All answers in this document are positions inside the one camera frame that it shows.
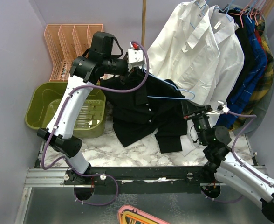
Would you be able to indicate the blue plaid shirt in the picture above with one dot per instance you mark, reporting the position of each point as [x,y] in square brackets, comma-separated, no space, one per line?
[240,100]

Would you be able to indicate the light blue hanger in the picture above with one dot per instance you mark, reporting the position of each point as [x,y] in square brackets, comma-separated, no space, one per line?
[174,87]

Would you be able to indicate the olive green plastic basin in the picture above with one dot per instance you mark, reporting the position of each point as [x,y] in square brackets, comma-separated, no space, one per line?
[90,122]

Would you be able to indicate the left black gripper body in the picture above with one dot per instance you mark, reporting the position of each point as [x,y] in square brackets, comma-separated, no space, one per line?
[125,76]

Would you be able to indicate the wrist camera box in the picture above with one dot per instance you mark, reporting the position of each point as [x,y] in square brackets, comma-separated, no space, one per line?
[135,59]
[221,109]

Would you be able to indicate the yellow plaid shirt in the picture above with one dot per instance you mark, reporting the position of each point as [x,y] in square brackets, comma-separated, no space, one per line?
[266,80]

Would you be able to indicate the white shirt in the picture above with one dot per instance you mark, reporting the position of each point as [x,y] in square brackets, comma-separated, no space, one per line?
[231,58]
[186,52]

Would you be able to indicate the wooden rack pole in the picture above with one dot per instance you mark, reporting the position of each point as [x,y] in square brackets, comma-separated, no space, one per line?
[144,7]

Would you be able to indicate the black mounting rail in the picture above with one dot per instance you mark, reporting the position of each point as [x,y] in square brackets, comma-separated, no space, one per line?
[143,180]

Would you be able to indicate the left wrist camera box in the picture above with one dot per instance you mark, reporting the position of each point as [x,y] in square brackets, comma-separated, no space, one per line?
[135,59]

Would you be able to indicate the peach plastic file organizer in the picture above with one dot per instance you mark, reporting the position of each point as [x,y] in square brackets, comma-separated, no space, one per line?
[66,42]

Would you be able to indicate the pink hanger stack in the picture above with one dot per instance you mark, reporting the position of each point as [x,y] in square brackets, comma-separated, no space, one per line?
[128,214]

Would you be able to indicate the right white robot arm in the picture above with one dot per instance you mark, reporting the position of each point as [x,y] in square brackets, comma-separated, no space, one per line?
[224,165]

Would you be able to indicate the front white shirt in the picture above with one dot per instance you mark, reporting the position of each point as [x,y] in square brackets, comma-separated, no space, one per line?
[186,52]

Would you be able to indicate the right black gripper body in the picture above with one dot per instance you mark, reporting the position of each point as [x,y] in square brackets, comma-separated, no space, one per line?
[201,121]

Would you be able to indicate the black shirt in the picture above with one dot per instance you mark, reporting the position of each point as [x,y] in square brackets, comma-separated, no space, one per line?
[249,61]
[136,116]

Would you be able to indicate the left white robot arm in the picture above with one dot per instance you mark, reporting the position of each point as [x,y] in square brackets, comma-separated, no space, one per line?
[84,73]

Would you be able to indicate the black hanging shirt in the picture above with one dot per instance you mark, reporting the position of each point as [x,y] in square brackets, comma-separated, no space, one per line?
[249,61]

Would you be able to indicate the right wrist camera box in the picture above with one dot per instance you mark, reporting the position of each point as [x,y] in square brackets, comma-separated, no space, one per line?
[221,109]

